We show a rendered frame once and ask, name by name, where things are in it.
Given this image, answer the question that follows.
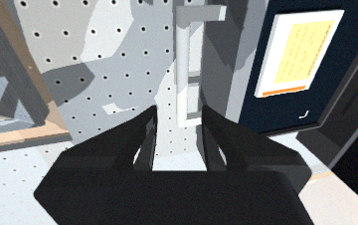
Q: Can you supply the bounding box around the dark grey gel imager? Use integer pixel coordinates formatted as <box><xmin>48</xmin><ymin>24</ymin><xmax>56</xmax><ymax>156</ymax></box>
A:
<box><xmin>176</xmin><ymin>0</ymin><xmax>358</xmax><ymax>195</ymax></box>

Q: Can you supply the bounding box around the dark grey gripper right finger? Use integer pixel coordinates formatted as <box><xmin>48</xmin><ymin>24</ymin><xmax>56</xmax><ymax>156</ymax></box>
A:
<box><xmin>201</xmin><ymin>105</ymin><xmax>312</xmax><ymax>194</ymax></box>

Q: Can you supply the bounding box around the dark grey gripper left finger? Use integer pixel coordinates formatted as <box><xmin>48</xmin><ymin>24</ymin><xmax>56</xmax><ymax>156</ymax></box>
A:
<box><xmin>49</xmin><ymin>105</ymin><xmax>158</xmax><ymax>170</ymax></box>

